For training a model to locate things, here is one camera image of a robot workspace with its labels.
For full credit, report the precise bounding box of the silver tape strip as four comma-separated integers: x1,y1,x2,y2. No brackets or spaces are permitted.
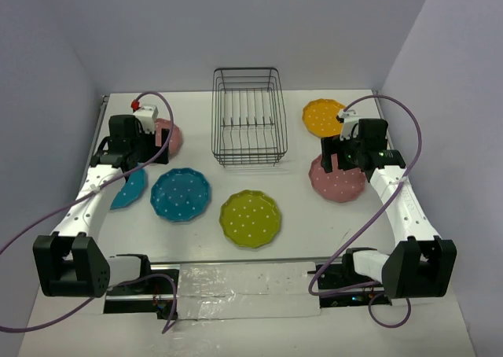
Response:
177,262,321,321

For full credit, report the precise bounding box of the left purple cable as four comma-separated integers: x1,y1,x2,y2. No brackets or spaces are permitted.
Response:
0,91,178,335

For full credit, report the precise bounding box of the black wire dish rack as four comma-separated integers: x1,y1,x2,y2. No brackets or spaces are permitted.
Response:
211,66,288,167

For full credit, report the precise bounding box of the pink dotted plate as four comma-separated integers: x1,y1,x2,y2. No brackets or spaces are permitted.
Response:
308,154,367,203
155,118,183,158

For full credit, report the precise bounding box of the orange dotted plate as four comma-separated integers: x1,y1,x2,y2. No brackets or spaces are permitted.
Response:
302,98,345,138

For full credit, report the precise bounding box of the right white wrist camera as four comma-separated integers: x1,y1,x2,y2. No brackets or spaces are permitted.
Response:
336,109,360,141

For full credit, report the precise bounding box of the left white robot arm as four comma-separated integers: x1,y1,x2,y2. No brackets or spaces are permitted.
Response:
33,115,173,298

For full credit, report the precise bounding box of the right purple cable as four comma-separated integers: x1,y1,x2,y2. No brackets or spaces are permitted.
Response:
307,94,424,329

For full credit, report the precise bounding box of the blue dotted plate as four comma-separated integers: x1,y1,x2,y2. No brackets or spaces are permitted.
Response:
110,169,148,211
150,167,211,223

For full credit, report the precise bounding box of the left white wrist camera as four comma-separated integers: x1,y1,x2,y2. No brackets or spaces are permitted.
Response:
131,100,159,134

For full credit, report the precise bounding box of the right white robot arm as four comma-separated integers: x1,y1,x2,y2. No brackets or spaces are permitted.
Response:
321,112,457,299

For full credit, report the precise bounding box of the purple cable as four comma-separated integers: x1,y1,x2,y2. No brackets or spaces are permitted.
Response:
0,91,178,335
307,94,424,329

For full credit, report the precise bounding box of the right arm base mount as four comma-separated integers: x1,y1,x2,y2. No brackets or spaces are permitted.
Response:
314,263,394,308

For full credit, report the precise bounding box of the green dotted plate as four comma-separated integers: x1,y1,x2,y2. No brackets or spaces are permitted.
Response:
219,190,281,248

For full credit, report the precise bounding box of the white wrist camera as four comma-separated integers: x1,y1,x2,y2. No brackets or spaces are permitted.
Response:
336,109,360,141
131,100,159,134

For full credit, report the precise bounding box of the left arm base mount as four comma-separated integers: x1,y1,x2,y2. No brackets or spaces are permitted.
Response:
103,277,173,320

